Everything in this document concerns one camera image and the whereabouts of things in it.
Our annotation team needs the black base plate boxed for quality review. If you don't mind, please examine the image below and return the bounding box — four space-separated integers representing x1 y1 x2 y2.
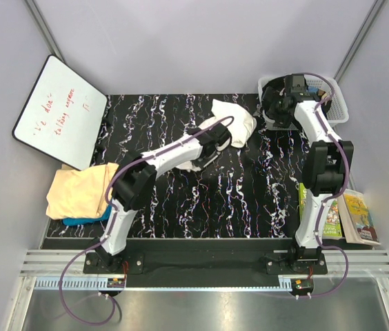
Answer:
83 238 328 276

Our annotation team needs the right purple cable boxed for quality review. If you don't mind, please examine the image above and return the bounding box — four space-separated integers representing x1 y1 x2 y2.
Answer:
294 71 351 300

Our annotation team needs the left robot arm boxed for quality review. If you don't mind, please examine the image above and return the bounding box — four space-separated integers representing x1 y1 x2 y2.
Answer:
93 122 232 273

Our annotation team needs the whiteboard with red writing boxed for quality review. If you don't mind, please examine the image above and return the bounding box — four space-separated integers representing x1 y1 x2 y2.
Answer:
12 55 108 170

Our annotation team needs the blue item in basket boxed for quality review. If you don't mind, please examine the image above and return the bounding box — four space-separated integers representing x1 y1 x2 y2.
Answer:
308 86 319 94

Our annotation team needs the white plastic basket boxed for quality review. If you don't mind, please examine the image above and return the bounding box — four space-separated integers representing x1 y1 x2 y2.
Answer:
257 73 349 130

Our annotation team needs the white flower print t-shirt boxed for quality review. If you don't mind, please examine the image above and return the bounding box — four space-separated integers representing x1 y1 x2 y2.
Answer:
177 99 257 172

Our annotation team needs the yellow paperback book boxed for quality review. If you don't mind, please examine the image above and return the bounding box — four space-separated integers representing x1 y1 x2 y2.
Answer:
337 189 381 246

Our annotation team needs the folded beige t-shirt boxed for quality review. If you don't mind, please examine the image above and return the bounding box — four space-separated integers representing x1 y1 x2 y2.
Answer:
46 163 119 220

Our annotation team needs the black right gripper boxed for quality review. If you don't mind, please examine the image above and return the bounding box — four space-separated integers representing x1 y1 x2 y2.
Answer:
252 87 292 129

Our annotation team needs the green treehouse book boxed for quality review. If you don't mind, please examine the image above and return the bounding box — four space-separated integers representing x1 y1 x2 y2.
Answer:
298 183 342 240

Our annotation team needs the folded blue t-shirt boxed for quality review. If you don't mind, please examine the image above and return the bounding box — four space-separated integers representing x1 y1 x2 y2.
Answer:
62 206 112 226

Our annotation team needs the black t-shirt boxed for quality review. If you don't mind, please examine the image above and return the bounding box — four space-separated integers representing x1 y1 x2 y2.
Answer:
261 78 332 127

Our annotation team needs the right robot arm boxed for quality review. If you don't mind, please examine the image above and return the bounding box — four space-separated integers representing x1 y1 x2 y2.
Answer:
259 73 354 274

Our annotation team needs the beige item in basket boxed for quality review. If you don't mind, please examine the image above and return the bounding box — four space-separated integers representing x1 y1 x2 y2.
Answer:
320 90 328 99

